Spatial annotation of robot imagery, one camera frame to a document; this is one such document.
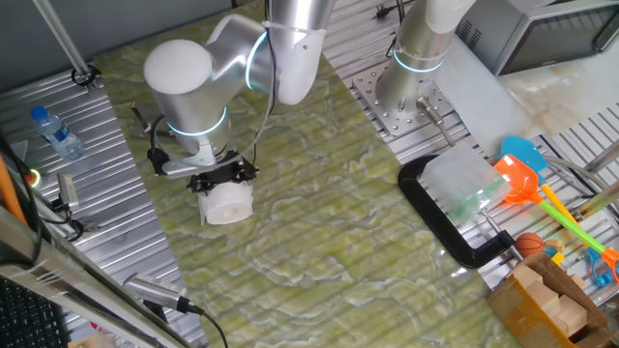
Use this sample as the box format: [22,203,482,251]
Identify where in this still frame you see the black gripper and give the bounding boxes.
[187,154,260,194]

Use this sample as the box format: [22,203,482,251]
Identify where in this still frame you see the white toilet paper roll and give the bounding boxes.
[197,181,255,227]

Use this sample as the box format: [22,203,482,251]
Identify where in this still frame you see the grey metal plate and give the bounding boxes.
[130,103,165,140]

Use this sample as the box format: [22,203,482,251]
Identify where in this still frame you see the green marble pattern mat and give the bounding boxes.
[94,0,523,348]

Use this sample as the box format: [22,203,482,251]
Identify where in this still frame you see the black metal clamp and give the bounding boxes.
[56,172,81,212]

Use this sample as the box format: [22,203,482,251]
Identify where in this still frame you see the clear water bottle blue cap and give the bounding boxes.
[29,104,86,163]

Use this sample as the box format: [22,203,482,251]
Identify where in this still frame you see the red emergency stop button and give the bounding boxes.
[23,167,44,189]

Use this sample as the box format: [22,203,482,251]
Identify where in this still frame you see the black C-clamp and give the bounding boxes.
[397,154,526,270]

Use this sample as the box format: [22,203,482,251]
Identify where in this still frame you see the grey metal pole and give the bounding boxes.
[32,0,101,93]

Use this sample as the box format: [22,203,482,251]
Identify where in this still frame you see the orange stick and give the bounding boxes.
[0,154,28,228]

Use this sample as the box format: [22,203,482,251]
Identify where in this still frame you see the black power plug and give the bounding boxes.
[375,2,405,20]

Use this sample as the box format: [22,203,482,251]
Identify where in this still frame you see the translucent plastic box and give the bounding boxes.
[421,144,513,227]

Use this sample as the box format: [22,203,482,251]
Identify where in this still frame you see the black keyboard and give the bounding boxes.
[0,277,72,348]

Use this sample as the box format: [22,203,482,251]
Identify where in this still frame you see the white marble pattern sheet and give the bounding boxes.
[432,36,619,159]

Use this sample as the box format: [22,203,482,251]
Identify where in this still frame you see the small toy basketball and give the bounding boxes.
[515,232,546,259]

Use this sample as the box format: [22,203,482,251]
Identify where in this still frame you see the brown cardboard box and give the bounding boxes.
[486,253,619,348]

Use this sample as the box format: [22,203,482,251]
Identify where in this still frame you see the grey microwave oven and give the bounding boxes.
[454,0,619,77]

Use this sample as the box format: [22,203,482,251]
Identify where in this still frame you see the plain wooden block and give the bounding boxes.
[524,279,562,315]
[555,294,589,338]

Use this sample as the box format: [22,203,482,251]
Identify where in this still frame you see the small yellow blue toy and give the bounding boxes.
[544,239,567,267]

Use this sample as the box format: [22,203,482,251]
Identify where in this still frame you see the bare metal rod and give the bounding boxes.
[582,139,619,175]
[577,181,619,218]

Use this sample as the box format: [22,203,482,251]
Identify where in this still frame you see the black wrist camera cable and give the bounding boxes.
[251,0,278,168]

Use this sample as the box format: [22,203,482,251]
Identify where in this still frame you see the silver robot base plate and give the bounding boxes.
[351,62,465,138]

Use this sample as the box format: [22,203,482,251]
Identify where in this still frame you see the aluminium frame rail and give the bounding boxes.
[0,207,194,348]

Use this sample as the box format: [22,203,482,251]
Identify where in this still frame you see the silver cable connector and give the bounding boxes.
[416,96,458,148]

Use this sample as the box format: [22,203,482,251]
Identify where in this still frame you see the orange toy shovel green handle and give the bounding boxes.
[492,153,619,284]

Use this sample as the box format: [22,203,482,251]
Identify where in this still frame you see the blue toy shovel yellow handle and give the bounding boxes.
[500,134,615,289]

